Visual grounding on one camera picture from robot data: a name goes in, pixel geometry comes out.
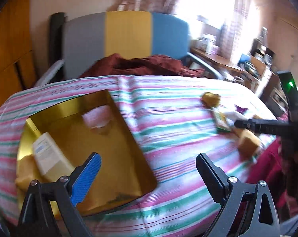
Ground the pale printed packet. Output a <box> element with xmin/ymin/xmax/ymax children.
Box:
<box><xmin>224</xmin><ymin>111</ymin><xmax>248</xmax><ymax>124</ymax></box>

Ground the cardboard box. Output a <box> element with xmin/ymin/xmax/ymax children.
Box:
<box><xmin>250</xmin><ymin>54</ymin><xmax>266</xmax><ymax>77</ymax></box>

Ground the black panel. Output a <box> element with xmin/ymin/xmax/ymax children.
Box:
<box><xmin>49</xmin><ymin>12</ymin><xmax>68</xmax><ymax>79</ymax></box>

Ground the cream snack packet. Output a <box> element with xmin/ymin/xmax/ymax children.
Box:
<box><xmin>32</xmin><ymin>132</ymin><xmax>74</xmax><ymax>182</ymax></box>

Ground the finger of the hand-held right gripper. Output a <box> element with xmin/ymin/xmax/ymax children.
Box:
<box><xmin>234</xmin><ymin>118</ymin><xmax>286</xmax><ymax>136</ymax></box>

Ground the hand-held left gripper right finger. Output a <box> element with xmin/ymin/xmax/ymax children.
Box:
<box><xmin>196</xmin><ymin>152</ymin><xmax>280</xmax><ymax>237</ymax></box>

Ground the dark red cloth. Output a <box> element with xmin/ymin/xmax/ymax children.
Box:
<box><xmin>80</xmin><ymin>54</ymin><xmax>206</xmax><ymax>78</ymax></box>

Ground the wooden desk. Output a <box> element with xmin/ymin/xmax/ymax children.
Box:
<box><xmin>191</xmin><ymin>47</ymin><xmax>265</xmax><ymax>89</ymax></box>

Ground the green biscuit packet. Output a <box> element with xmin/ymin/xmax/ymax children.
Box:
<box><xmin>212</xmin><ymin>107</ymin><xmax>232</xmax><ymax>132</ymax></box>

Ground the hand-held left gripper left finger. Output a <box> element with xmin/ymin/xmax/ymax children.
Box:
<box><xmin>17</xmin><ymin>152</ymin><xmax>102</xmax><ymax>237</ymax></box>

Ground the wooden wardrobe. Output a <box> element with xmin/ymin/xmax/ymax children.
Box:
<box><xmin>0</xmin><ymin>0</ymin><xmax>37</xmax><ymax>106</ymax></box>

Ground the grey yellow blue chair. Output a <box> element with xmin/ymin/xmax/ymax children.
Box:
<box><xmin>61</xmin><ymin>11</ymin><xmax>223</xmax><ymax>79</ymax></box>

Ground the round golden snack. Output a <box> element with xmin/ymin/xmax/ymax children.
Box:
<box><xmin>201</xmin><ymin>92</ymin><xmax>221</xmax><ymax>108</ymax></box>

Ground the white box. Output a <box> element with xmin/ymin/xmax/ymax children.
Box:
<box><xmin>204</xmin><ymin>37</ymin><xmax>216</xmax><ymax>53</ymax></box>

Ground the white cloth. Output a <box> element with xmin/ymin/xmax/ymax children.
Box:
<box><xmin>35</xmin><ymin>59</ymin><xmax>64</xmax><ymax>87</ymax></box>

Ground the striped blanket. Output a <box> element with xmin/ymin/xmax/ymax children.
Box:
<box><xmin>0</xmin><ymin>75</ymin><xmax>281</xmax><ymax>237</ymax></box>

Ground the golden tray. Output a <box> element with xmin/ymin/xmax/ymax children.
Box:
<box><xmin>16</xmin><ymin>89</ymin><xmax>158</xmax><ymax>218</ymax></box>

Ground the yellow snack packet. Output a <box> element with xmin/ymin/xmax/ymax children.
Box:
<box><xmin>15</xmin><ymin>154</ymin><xmax>44</xmax><ymax>190</ymax></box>
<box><xmin>238</xmin><ymin>128</ymin><xmax>262</xmax><ymax>158</ymax></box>

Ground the dark wooden cabinet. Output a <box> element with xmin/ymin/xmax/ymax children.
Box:
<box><xmin>261</xmin><ymin>71</ymin><xmax>289</xmax><ymax>115</ymax></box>

